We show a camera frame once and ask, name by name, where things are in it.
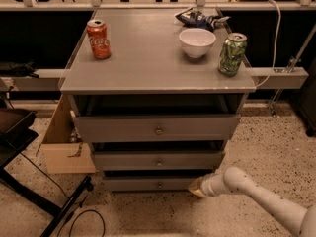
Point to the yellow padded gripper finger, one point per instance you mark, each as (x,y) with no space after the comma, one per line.
(195,187)

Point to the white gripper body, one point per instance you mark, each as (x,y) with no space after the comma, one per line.
(206,186)

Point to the grey bottom drawer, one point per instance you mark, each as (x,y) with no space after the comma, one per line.
(165,180)

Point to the grey drawer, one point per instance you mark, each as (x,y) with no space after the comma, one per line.
(157,160)
(165,180)
(156,128)

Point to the grey middle drawer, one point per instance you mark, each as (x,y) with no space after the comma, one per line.
(157,160)

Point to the grey top drawer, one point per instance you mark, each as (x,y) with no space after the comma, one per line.
(156,128)

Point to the grey drawer cabinet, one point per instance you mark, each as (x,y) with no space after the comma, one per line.
(148,74)

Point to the green soda can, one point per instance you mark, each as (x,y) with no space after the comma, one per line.
(232,54)

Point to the cardboard box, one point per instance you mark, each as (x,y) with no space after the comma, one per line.
(62,148)

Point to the white ceramic bowl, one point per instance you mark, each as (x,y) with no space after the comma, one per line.
(196,42)

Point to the blue chip bag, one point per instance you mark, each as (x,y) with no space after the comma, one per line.
(193,18)

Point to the orange soda can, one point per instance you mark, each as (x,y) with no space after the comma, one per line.
(98,38)

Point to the metal railing frame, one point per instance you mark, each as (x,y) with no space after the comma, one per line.
(287,77)

